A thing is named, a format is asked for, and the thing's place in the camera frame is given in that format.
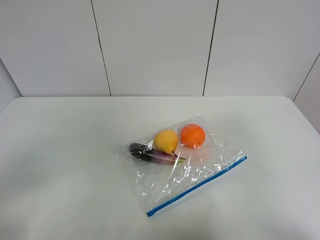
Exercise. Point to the clear zip bag blue seal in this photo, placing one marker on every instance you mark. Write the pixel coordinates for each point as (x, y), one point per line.
(159, 185)

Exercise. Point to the orange fruit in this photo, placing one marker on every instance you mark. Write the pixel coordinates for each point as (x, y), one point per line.
(192, 136)

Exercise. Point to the purple eggplant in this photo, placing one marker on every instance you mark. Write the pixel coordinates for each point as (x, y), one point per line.
(151, 155)

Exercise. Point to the yellow pear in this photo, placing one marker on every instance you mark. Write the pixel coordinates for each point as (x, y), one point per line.
(166, 141)

